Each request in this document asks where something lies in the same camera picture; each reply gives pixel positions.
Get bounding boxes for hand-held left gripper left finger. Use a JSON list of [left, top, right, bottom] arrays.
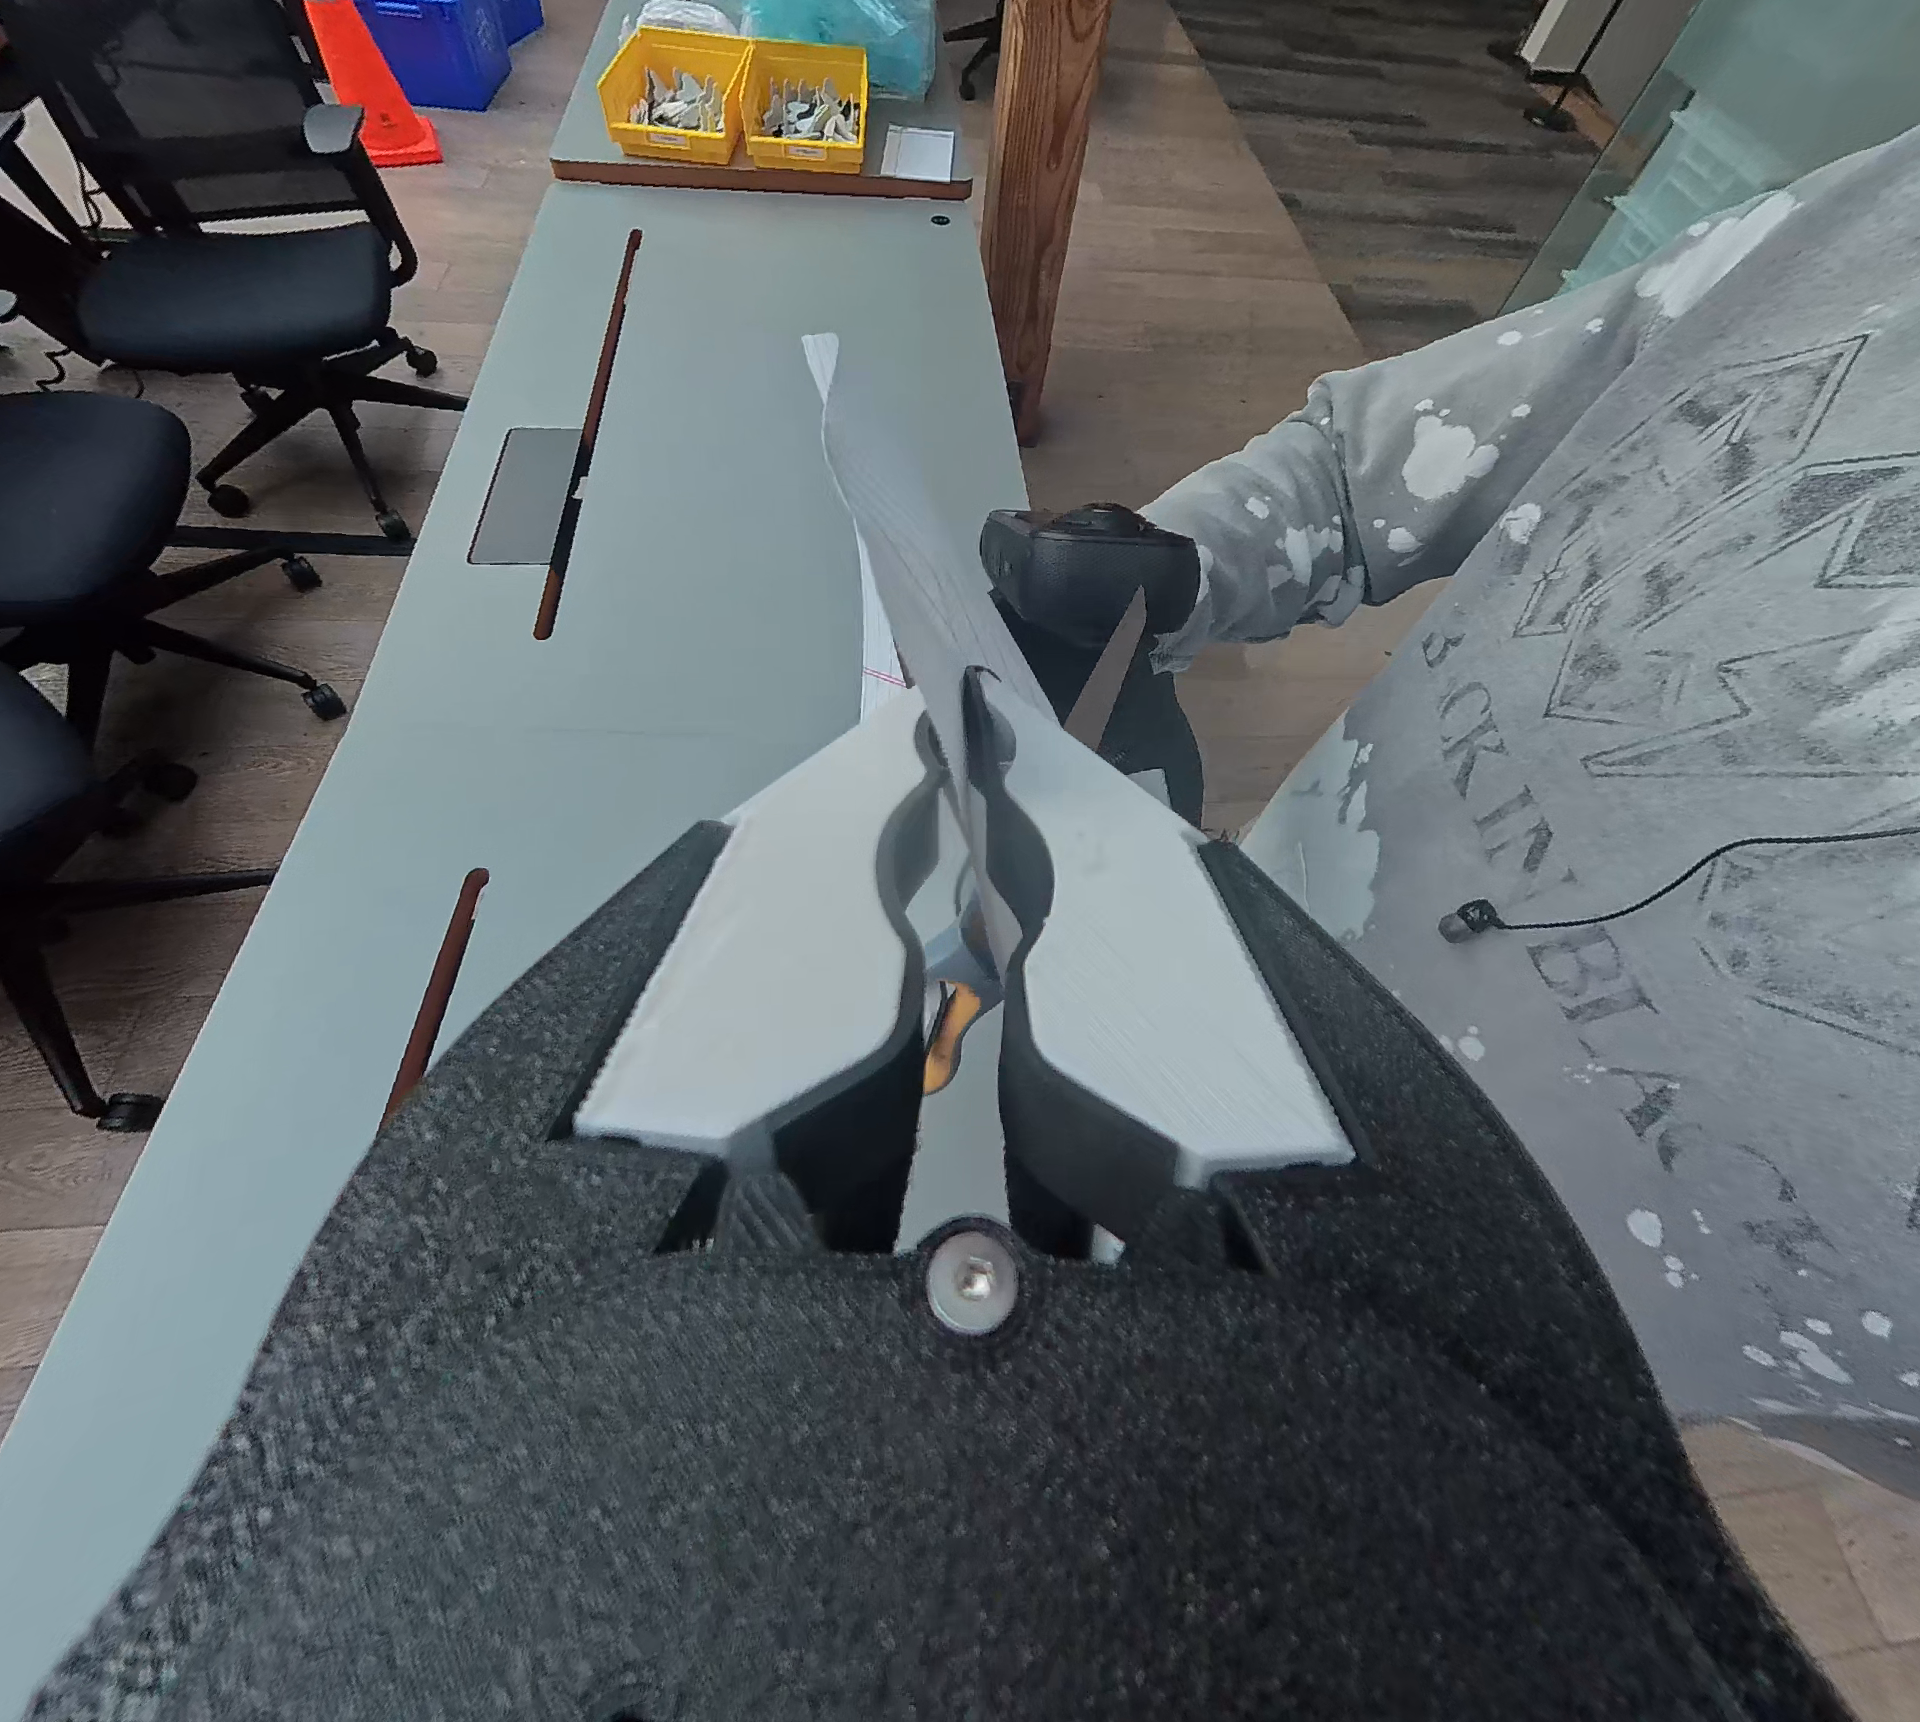
[[574, 697, 947, 1176]]

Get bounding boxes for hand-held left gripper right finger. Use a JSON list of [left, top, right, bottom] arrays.
[[966, 672, 1359, 1194]]

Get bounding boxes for grey and yellow scissors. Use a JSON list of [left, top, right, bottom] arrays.
[[918, 582, 1152, 1098]]

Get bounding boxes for lined paper sheet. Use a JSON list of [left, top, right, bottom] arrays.
[[798, 330, 1070, 960]]

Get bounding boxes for yellow parts bin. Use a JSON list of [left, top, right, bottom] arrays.
[[737, 38, 870, 176], [595, 27, 751, 169]]

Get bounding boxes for person's grey splattered sweatshirt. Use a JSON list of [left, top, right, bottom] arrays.
[[1242, 124, 1920, 1503]]

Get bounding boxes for teal plastic bag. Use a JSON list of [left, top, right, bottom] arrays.
[[711, 0, 940, 102]]

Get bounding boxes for orange traffic cone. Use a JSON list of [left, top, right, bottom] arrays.
[[253, 0, 445, 169]]

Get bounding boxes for black mesh office chair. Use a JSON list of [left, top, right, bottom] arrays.
[[0, 0, 470, 542]]

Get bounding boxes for wooden post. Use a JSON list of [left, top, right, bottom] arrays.
[[978, 0, 1153, 450]]

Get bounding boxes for black hoodie drawstring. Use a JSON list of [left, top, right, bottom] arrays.
[[1435, 822, 1920, 948]]

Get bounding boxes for desk cable hatch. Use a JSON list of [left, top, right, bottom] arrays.
[[467, 427, 587, 570]]

